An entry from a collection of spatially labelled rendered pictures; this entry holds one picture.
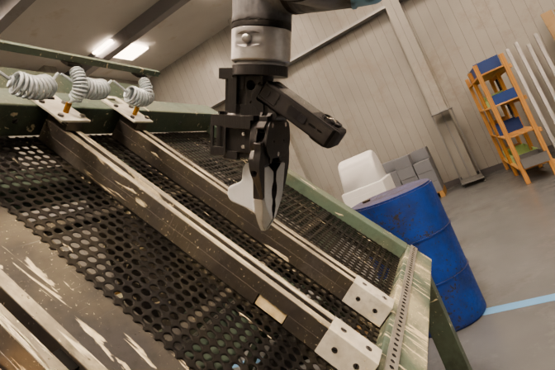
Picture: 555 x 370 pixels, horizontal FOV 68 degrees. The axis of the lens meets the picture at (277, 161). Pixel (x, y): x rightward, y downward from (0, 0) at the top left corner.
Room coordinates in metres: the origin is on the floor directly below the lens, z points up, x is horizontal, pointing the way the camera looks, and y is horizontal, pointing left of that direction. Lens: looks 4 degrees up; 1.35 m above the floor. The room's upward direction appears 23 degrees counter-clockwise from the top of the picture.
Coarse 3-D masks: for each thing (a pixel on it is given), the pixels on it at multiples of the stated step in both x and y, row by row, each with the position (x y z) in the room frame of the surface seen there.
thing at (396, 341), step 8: (416, 248) 1.84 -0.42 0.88; (408, 264) 1.60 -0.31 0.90; (408, 272) 1.53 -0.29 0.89; (408, 280) 1.46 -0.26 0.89; (408, 288) 1.39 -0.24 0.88; (400, 296) 1.30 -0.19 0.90; (408, 296) 1.33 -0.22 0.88; (400, 304) 1.25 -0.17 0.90; (408, 304) 1.28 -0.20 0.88; (400, 312) 1.20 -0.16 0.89; (400, 320) 1.16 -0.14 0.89; (392, 328) 1.11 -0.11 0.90; (400, 328) 1.12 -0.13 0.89; (392, 336) 1.06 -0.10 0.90; (400, 336) 1.08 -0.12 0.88; (392, 344) 1.03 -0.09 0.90; (400, 344) 1.05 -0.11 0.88; (392, 352) 1.00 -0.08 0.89; (400, 352) 1.02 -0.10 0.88; (392, 360) 0.97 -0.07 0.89; (384, 368) 0.93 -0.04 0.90; (392, 368) 0.94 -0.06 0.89
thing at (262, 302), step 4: (260, 296) 0.98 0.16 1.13; (256, 300) 0.98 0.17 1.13; (260, 300) 0.98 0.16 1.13; (264, 300) 0.97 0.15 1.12; (256, 304) 0.98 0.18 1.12; (260, 304) 0.98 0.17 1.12; (264, 304) 0.97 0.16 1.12; (268, 304) 0.97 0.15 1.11; (272, 304) 0.97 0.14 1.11; (264, 308) 0.98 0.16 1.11; (268, 308) 0.97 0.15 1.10; (272, 308) 0.97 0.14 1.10; (276, 308) 0.97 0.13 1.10; (268, 312) 0.97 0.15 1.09; (272, 312) 0.97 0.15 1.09; (276, 312) 0.97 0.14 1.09; (280, 312) 0.96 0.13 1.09; (272, 316) 0.97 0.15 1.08; (276, 316) 0.97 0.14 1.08; (280, 316) 0.97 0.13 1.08; (284, 316) 0.96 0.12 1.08; (280, 320) 0.97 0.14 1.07; (284, 320) 0.98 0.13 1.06
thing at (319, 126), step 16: (272, 96) 0.49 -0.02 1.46; (288, 96) 0.48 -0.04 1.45; (288, 112) 0.49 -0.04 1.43; (304, 112) 0.48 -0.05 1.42; (320, 112) 0.51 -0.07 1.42; (304, 128) 0.48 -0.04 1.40; (320, 128) 0.48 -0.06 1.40; (336, 128) 0.48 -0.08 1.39; (320, 144) 0.48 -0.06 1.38; (336, 144) 0.49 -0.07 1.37
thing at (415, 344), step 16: (416, 256) 1.76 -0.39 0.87; (400, 272) 1.52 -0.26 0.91; (416, 272) 1.59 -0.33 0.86; (400, 288) 1.37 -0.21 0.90; (416, 288) 1.44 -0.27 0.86; (416, 304) 1.33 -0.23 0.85; (384, 320) 1.20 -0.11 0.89; (416, 320) 1.22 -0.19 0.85; (384, 336) 1.06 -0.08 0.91; (416, 336) 1.14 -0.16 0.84; (384, 352) 0.99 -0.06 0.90; (416, 352) 1.07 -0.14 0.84; (400, 368) 0.97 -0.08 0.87; (416, 368) 1.00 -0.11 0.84
